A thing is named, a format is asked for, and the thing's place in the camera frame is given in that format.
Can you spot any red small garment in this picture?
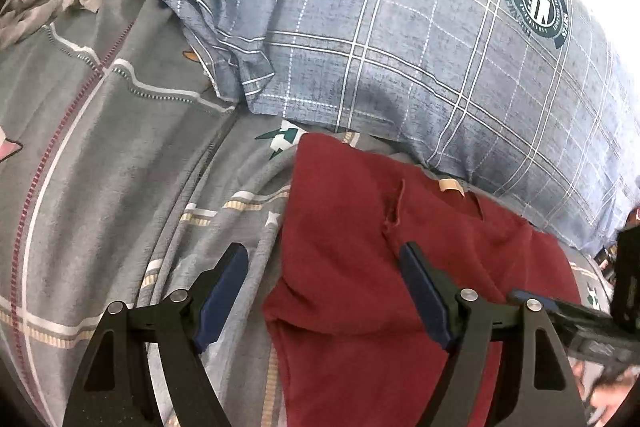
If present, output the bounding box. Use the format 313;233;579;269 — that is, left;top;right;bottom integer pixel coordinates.
262;132;596;427

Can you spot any person's right hand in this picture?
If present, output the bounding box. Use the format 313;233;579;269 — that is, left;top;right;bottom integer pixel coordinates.
572;357;636;423

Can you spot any crumpled grey cloth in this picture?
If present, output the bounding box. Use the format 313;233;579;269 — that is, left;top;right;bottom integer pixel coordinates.
0;0;103;50

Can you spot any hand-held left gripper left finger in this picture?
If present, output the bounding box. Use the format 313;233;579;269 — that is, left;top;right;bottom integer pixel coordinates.
62;242;249;427

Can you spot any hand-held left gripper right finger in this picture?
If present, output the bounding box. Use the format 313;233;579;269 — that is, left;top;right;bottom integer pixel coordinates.
399;242;589;427

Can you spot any grey patterned bed sheet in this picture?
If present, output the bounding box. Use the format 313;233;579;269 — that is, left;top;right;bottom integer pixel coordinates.
0;0;621;427

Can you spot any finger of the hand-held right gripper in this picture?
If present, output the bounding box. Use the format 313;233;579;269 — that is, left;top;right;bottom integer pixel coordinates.
509;288;617;333

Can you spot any blue plaid pillow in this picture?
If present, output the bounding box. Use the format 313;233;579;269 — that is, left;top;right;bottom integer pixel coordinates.
156;0;640;258

